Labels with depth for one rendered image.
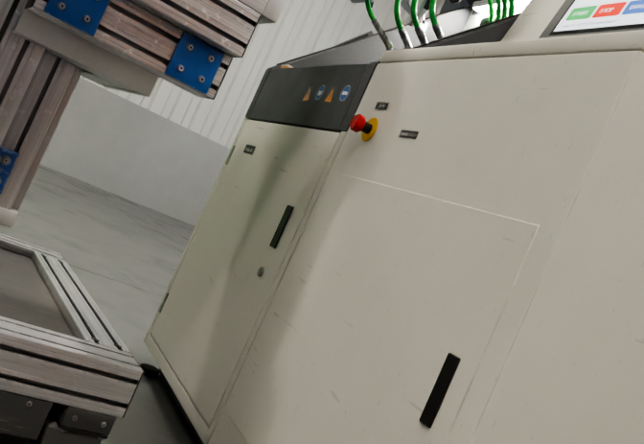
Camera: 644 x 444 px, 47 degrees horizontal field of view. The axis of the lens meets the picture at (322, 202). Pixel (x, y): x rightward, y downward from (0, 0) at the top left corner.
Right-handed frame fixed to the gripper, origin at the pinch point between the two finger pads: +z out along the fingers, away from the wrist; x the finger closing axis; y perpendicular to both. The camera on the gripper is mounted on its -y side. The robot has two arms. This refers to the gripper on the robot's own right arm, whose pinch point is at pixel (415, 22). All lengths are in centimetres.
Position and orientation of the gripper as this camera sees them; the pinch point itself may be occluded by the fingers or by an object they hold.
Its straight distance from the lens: 204.1
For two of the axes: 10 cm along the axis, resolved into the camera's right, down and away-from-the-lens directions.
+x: 4.0, 1.5, -9.0
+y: -8.2, -3.8, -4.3
